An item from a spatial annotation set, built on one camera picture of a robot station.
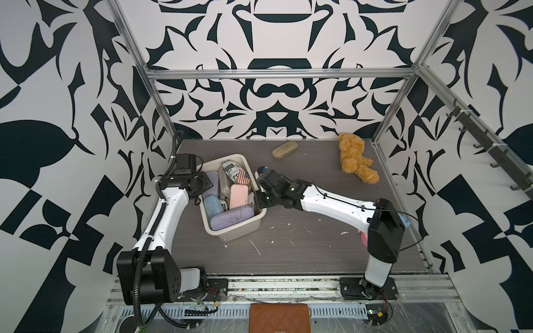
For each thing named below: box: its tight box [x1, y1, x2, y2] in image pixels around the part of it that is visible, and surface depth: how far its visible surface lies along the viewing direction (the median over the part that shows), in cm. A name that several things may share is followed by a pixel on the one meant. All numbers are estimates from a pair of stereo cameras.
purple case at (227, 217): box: [209, 204, 255, 232], surface depth 75 cm
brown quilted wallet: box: [249, 303, 312, 333], surface depth 69 cm
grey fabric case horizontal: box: [217, 167, 234, 211], surface depth 84 cm
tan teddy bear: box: [337, 133, 380, 184], surface depth 104 cm
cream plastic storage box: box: [198, 154, 268, 243], surface depth 81 cm
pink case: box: [229, 183, 249, 209], surface depth 81 cm
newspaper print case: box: [221, 159, 252, 185], surface depth 86 cm
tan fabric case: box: [271, 140, 300, 160], surface depth 116 cm
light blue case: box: [203, 194, 225, 220], surface depth 78 cm
